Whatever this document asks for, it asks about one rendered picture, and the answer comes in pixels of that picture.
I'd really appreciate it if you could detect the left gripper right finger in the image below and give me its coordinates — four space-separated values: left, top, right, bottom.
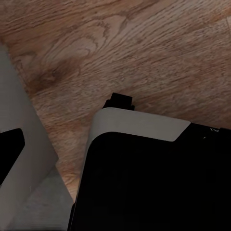
216 128 231 167

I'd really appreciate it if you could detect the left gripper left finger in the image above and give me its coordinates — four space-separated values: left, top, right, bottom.
0 128 25 186

